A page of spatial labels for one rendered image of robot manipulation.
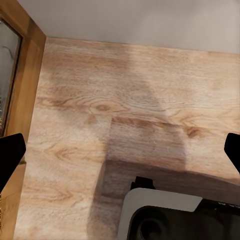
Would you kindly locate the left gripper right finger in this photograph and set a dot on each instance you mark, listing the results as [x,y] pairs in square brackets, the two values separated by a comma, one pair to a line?
[232,149]

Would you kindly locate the door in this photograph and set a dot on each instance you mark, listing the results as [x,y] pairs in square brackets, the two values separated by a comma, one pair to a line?
[22,45]

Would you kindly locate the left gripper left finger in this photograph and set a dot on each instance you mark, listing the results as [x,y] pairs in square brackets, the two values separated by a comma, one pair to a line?
[12,149]

